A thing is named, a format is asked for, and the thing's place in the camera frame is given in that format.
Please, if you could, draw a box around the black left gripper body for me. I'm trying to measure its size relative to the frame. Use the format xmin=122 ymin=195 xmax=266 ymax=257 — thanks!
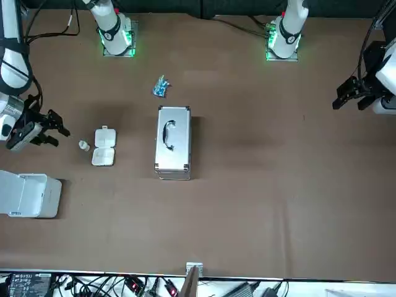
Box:
xmin=355 ymin=40 xmax=387 ymax=100

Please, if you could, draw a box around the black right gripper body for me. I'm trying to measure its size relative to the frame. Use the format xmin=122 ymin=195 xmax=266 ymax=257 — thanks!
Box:
xmin=19 ymin=105 xmax=51 ymax=137

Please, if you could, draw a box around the white plastic pill box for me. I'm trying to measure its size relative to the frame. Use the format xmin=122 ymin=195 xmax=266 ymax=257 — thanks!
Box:
xmin=91 ymin=125 xmax=118 ymax=168

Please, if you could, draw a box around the white bin with lid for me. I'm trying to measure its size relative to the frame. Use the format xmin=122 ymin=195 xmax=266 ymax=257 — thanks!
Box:
xmin=0 ymin=169 xmax=62 ymax=219

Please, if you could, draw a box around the blue white blister packet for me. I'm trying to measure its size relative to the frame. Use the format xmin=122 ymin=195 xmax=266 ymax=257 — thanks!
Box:
xmin=152 ymin=75 xmax=171 ymax=98

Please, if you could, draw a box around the silver aluminium first aid case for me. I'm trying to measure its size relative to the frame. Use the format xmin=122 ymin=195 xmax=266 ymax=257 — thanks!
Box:
xmin=153 ymin=105 xmax=192 ymax=181

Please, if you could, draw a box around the large labelled black power adapter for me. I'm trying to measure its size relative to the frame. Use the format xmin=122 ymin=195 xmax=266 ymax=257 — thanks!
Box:
xmin=6 ymin=272 xmax=53 ymax=297

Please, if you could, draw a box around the aluminium frame post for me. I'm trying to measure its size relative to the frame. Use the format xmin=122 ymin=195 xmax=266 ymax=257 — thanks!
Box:
xmin=185 ymin=262 xmax=204 ymax=297

